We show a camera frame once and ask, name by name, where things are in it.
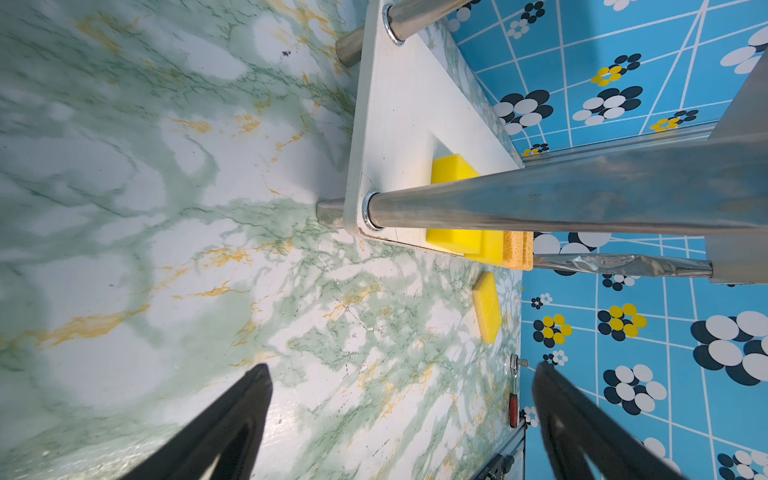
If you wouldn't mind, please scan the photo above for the yellow sponge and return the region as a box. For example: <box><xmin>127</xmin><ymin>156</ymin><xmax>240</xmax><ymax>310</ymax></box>
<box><xmin>464</xmin><ymin>230</ymin><xmax>504</xmax><ymax>265</ymax></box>
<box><xmin>425</xmin><ymin>153</ymin><xmax>484</xmax><ymax>256</ymax></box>

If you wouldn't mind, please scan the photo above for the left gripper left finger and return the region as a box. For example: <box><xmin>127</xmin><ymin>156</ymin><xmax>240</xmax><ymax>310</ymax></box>
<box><xmin>124</xmin><ymin>363</ymin><xmax>273</xmax><ymax>479</ymax></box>

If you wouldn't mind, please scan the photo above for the orange sponge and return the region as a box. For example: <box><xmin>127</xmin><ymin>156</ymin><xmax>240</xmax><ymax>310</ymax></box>
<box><xmin>501</xmin><ymin>231</ymin><xmax>534</xmax><ymax>271</ymax></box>

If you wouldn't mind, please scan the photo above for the red handled ratchet tool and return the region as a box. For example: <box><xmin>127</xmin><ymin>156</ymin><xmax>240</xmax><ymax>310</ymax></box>
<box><xmin>508</xmin><ymin>354</ymin><xmax>528</xmax><ymax>429</ymax></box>

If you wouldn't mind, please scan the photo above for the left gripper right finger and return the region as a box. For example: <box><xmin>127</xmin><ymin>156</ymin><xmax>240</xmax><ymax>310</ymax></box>
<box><xmin>532</xmin><ymin>363</ymin><xmax>682</xmax><ymax>479</ymax></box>

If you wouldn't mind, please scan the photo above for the white two-tier shelf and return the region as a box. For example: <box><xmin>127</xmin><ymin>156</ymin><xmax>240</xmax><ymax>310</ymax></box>
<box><xmin>316</xmin><ymin>1</ymin><xmax>767</xmax><ymax>284</ymax></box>

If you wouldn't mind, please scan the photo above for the yellow sponge diagonal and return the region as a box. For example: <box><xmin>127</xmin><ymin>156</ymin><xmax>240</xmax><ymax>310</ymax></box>
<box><xmin>472</xmin><ymin>271</ymin><xmax>502</xmax><ymax>345</ymax></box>

